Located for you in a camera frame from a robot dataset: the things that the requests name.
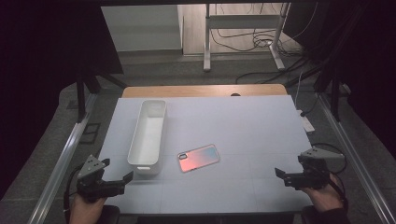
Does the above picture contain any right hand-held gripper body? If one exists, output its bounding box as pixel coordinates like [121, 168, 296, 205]
[284, 147, 346, 191]

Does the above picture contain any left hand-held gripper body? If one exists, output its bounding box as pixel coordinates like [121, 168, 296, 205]
[76, 154, 126, 203]

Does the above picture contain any white plastic storage bin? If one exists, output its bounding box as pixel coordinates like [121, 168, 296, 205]
[126, 99, 168, 175]

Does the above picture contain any iridescent pink phone case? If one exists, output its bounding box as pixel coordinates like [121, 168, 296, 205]
[177, 143, 221, 174]

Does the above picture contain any person's right hand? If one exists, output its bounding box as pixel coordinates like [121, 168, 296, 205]
[300, 173, 346, 213]

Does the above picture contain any person's left hand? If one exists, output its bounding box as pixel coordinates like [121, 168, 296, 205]
[68, 193, 107, 224]

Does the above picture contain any white power strip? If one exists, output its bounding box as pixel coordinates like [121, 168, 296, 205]
[297, 109, 317, 133]

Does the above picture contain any white table cover board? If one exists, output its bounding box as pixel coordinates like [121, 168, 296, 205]
[98, 94, 313, 216]

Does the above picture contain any black metal stand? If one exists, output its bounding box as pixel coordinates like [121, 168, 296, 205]
[284, 63, 344, 123]
[75, 69, 129, 123]

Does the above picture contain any wooden table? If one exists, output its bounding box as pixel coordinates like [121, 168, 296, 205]
[120, 83, 289, 99]

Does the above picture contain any white cabinet panel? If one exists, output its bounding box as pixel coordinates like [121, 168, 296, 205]
[100, 4, 184, 53]

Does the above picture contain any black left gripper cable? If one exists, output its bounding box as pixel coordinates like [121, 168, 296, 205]
[63, 163, 82, 217]

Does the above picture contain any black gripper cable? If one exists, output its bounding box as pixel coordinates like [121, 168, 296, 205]
[63, 163, 82, 217]
[329, 176, 349, 204]

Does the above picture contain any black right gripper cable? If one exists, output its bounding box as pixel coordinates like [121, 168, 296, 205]
[329, 176, 349, 204]

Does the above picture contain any aluminium frame rail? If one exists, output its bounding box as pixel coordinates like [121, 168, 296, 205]
[27, 92, 99, 224]
[317, 92, 396, 224]

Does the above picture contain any black looped floor cable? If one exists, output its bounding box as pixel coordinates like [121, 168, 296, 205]
[311, 142, 348, 175]

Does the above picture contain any thin white cable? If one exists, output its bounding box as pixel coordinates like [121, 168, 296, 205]
[294, 70, 304, 110]

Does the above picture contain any tangle of black floor cables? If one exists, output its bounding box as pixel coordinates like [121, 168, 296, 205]
[209, 3, 321, 86]

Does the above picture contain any white metal desk frame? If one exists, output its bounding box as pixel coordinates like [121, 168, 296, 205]
[203, 2, 292, 73]

